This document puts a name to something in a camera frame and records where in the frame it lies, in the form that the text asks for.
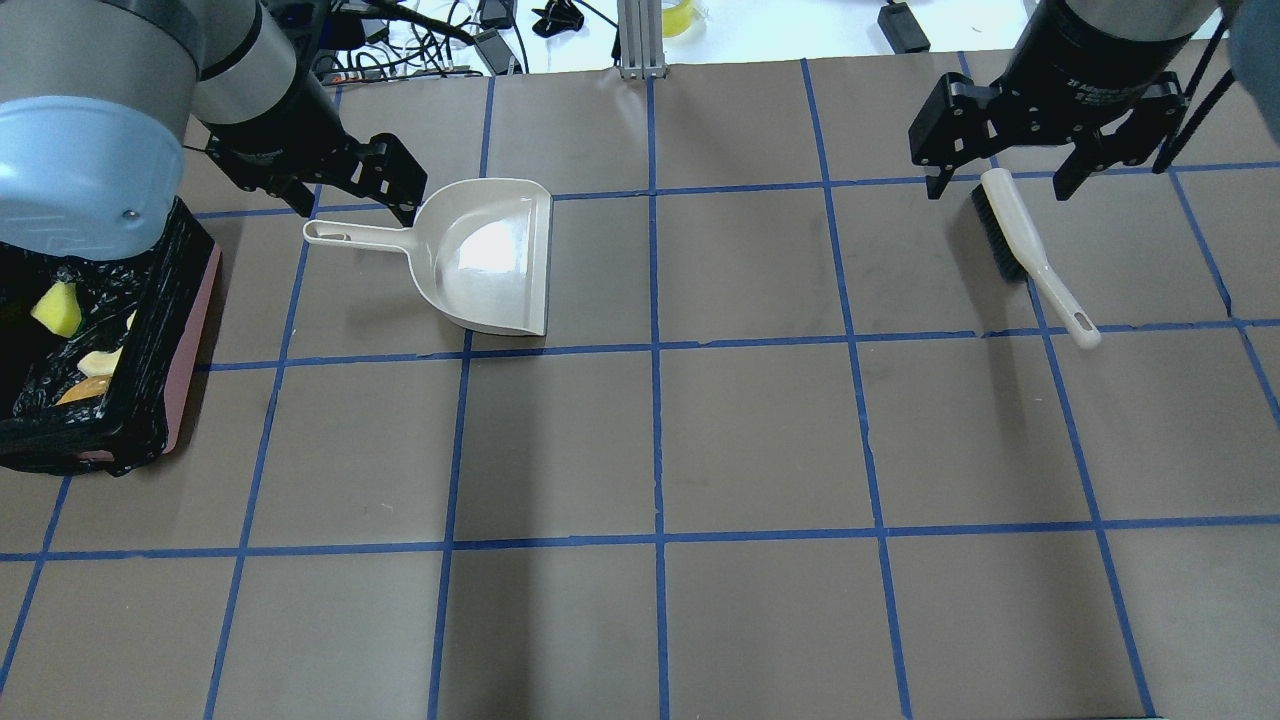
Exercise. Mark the pink trash bin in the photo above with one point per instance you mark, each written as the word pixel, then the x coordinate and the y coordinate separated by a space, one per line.
pixel 139 417

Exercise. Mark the black bin liner bag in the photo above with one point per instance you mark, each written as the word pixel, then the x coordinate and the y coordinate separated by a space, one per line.
pixel 39 367

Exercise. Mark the white dustpan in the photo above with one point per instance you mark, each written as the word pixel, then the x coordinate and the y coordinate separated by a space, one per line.
pixel 478 251

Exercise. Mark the yellow potato-like bread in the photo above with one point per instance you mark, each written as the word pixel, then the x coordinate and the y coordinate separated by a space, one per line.
pixel 94 386

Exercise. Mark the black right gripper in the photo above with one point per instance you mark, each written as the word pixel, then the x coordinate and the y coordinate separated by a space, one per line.
pixel 1080 62

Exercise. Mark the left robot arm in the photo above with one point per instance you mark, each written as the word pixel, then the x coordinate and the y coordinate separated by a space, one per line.
pixel 97 96

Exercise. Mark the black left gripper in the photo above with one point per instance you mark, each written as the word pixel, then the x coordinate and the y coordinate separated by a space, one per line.
pixel 268 128

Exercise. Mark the black power adapter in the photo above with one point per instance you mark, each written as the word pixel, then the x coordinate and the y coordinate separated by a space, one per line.
pixel 901 29

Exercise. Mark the yellow tape roll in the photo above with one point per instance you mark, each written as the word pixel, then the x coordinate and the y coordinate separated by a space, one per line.
pixel 678 17

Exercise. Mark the aluminium frame post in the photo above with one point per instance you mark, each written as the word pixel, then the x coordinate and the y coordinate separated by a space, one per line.
pixel 642 53

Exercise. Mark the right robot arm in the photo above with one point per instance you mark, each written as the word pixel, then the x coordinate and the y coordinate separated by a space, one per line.
pixel 1250 30

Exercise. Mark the yellow green sponge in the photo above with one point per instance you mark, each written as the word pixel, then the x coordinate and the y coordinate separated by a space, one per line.
pixel 59 311

